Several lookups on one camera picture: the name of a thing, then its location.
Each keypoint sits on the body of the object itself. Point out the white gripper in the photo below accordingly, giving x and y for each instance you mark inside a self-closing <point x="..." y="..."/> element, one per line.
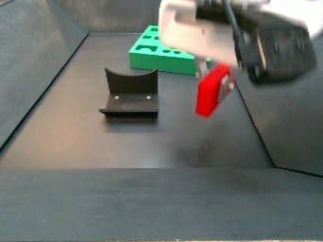
<point x="208" y="40"/>

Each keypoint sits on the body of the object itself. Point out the red double-square block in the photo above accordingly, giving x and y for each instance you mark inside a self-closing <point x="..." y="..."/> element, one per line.
<point x="210" y="93"/>

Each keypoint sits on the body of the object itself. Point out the green foam shape board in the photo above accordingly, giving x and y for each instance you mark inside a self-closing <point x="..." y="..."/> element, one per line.
<point x="148" y="55"/>

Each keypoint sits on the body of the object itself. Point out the black curved stand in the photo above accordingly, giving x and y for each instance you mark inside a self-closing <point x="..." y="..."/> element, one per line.
<point x="132" y="94"/>

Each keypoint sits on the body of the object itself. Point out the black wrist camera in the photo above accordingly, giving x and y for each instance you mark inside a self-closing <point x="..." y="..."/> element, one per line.
<point x="274" y="49"/>

